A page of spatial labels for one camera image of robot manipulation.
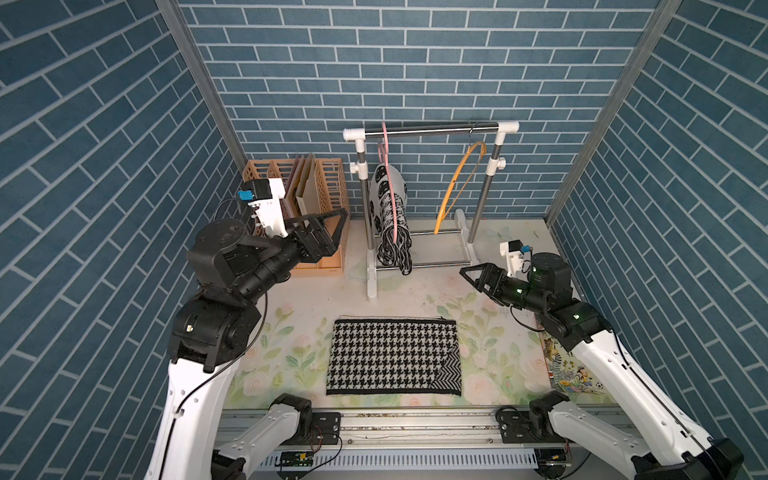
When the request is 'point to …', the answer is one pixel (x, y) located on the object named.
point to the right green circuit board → (552, 462)
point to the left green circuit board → (295, 459)
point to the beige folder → (310, 201)
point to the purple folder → (290, 201)
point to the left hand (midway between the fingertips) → (345, 216)
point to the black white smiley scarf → (389, 217)
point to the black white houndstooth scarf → (394, 355)
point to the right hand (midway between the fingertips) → (471, 277)
